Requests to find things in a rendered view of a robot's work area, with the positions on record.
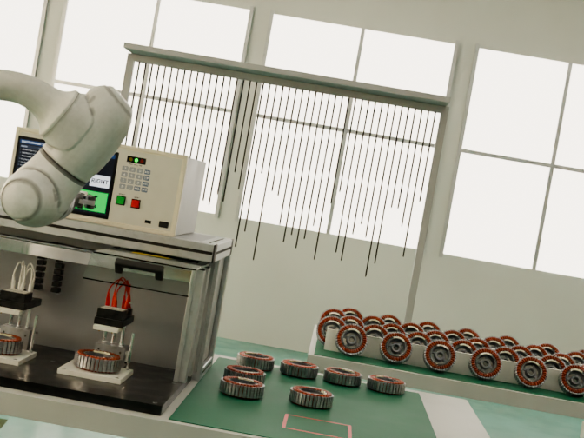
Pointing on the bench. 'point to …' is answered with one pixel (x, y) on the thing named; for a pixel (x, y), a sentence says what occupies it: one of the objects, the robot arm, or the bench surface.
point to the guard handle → (139, 268)
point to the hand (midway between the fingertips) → (79, 198)
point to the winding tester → (143, 189)
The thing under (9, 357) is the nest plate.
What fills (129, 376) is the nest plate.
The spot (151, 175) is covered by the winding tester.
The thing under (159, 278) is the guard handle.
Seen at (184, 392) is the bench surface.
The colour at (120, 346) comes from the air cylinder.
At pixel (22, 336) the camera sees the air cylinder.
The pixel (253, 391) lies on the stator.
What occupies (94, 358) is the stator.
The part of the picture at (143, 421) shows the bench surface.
